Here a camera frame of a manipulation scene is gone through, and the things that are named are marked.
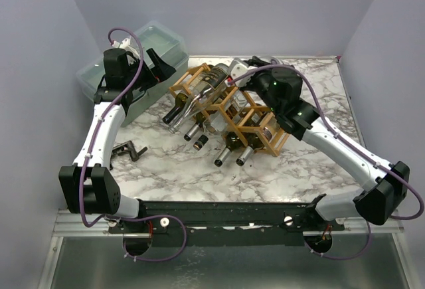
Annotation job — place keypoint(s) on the tall clear glass bottle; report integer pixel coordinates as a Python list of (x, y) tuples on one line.
[(215, 77)]

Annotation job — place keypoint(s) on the black corkscrew tool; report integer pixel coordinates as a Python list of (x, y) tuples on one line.
[(126, 148)]

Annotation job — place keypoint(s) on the dark green wine bottle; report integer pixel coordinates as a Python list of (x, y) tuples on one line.
[(185, 86)]

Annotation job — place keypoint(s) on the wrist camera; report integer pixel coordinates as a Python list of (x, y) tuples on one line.
[(236, 69), (129, 44)]

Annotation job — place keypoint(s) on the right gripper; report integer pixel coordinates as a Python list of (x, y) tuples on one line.
[(254, 64)]

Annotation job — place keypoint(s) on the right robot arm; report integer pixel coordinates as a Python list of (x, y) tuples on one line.
[(380, 191)]

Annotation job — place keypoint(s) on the green bottle silver capsule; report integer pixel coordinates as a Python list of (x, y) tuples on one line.
[(264, 136)]

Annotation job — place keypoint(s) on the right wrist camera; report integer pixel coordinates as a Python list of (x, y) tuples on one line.
[(236, 69)]

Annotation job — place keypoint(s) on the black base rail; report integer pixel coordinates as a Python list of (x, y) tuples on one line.
[(179, 223)]

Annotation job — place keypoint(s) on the green wine bottle brown label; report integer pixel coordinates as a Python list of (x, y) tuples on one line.
[(202, 97)]

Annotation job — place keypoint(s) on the wooden wine rack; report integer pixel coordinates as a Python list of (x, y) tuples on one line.
[(233, 126)]

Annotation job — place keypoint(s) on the translucent green storage box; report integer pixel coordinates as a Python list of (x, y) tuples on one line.
[(165, 59)]

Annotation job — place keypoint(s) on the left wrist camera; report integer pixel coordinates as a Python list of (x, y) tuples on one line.
[(129, 44)]

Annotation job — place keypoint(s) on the green wine bottle white label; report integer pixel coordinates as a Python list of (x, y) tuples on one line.
[(233, 142)]

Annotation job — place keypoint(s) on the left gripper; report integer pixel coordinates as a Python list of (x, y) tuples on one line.
[(156, 74)]

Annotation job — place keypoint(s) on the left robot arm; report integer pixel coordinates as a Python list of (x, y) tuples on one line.
[(87, 184)]

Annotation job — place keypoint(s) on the clear bottle black cap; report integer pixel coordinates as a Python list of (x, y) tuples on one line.
[(268, 60)]

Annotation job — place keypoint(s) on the clear square liquor bottle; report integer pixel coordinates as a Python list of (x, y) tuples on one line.
[(216, 121)]

